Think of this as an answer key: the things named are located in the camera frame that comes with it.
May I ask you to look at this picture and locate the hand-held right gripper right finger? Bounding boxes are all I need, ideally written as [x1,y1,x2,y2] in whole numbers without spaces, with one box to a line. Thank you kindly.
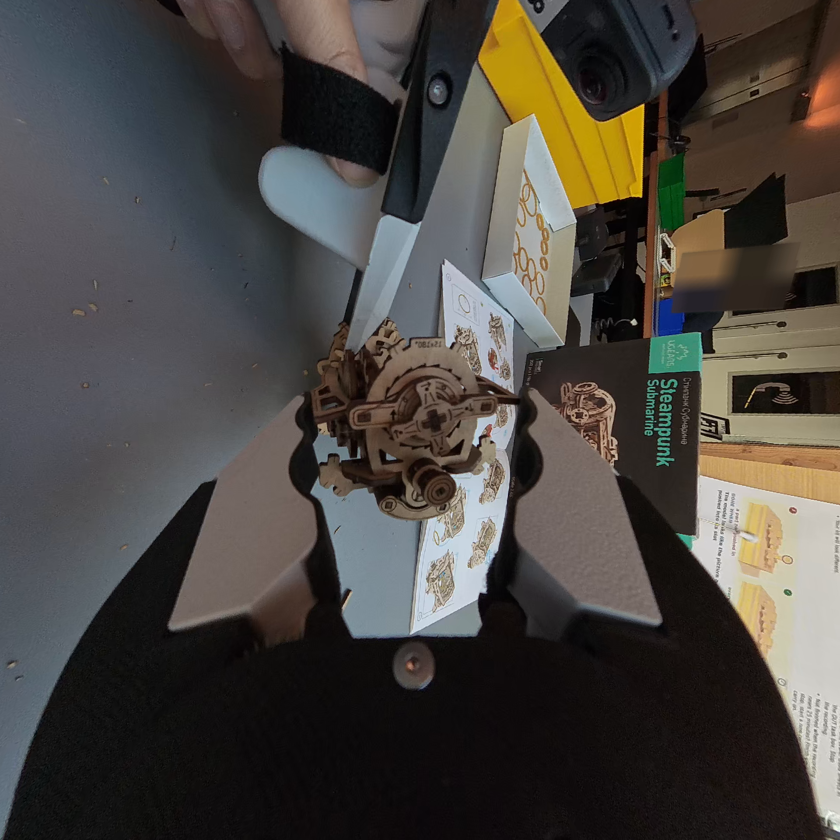
[499,387,664,643]

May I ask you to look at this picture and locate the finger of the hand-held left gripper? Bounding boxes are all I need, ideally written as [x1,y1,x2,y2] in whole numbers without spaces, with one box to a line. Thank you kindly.
[344,217,422,352]

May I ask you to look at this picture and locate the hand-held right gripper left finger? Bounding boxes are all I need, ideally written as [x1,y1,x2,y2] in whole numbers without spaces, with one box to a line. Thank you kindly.
[167,392,342,647]

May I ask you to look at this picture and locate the wooden mechanical model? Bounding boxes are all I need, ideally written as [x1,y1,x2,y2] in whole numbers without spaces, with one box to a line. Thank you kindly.
[308,319,519,522]

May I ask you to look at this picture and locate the person's left hand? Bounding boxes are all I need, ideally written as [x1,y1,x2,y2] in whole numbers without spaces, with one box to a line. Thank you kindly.
[176,0,396,85]

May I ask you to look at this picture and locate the dark model kit box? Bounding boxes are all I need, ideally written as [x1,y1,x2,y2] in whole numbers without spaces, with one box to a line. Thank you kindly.
[524,331,703,552]

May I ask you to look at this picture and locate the open instruction booklet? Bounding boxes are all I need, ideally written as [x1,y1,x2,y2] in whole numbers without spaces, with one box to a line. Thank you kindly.
[410,259,516,634]

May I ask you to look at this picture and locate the white cardboard tray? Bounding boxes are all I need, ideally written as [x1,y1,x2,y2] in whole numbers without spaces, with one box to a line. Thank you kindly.
[481,113,578,347]

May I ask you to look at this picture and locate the pile of yellow rubber bands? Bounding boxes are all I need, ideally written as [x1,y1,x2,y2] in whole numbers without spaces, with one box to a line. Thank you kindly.
[512,169,553,316]

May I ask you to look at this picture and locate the yellow plastic bin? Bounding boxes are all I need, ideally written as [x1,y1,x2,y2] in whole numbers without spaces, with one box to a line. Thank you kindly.
[478,0,647,207]

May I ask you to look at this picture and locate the printed paper manual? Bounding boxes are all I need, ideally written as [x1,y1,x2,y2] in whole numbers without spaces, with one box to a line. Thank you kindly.
[682,474,840,818]

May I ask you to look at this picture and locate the green plastic bin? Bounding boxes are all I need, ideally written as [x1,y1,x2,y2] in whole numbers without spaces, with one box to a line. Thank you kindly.
[656,153,686,232]

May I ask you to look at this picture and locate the cardboard box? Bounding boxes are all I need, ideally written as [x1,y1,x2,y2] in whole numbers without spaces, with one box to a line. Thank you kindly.
[669,209,729,263]

